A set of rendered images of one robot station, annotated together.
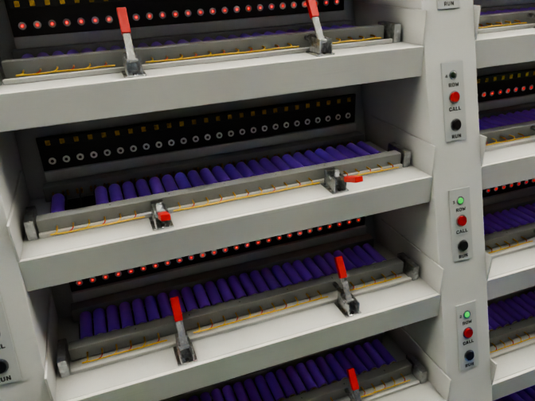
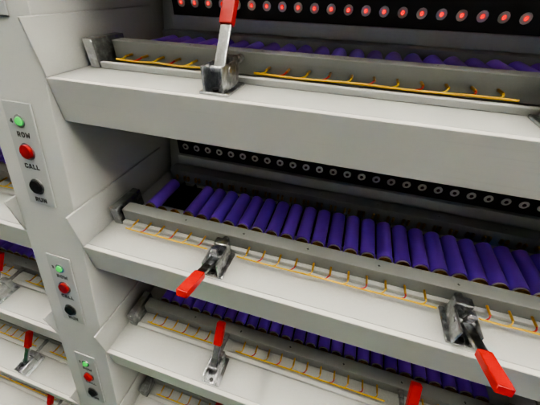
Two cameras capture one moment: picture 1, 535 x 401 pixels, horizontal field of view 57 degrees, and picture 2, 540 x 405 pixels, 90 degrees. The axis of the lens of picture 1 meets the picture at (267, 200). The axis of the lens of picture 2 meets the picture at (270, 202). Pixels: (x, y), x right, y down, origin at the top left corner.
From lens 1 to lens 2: 46 cm
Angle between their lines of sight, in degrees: 32
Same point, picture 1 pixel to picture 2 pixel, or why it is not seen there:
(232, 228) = (285, 312)
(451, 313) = not seen: outside the picture
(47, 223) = (130, 214)
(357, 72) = not seen: outside the picture
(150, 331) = (205, 326)
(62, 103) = (125, 108)
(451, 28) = not seen: outside the picture
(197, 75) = (296, 115)
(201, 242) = (247, 306)
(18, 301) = (83, 274)
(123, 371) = (165, 350)
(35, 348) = (94, 311)
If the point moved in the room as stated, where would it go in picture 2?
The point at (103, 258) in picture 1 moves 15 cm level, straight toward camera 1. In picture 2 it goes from (150, 274) to (30, 394)
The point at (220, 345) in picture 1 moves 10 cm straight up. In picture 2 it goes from (247, 382) to (251, 335)
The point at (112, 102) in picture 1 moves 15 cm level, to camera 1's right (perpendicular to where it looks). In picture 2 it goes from (180, 122) to (329, 157)
